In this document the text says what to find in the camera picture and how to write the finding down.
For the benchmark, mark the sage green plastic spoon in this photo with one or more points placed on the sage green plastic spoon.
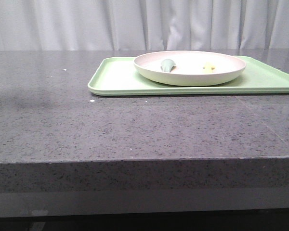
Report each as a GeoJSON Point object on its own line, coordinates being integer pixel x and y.
{"type": "Point", "coordinates": [167, 65]}

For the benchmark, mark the white round plate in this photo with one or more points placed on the white round plate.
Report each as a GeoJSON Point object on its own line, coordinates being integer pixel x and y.
{"type": "Point", "coordinates": [188, 71]}

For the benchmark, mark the yellow plastic fork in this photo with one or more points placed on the yellow plastic fork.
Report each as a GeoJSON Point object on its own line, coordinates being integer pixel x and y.
{"type": "Point", "coordinates": [208, 67]}

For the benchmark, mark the light green serving tray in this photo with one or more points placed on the light green serving tray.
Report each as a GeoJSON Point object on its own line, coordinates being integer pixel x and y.
{"type": "Point", "coordinates": [117, 76]}

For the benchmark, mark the white pleated curtain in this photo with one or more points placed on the white pleated curtain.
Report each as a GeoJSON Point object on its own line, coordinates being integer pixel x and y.
{"type": "Point", "coordinates": [118, 25]}

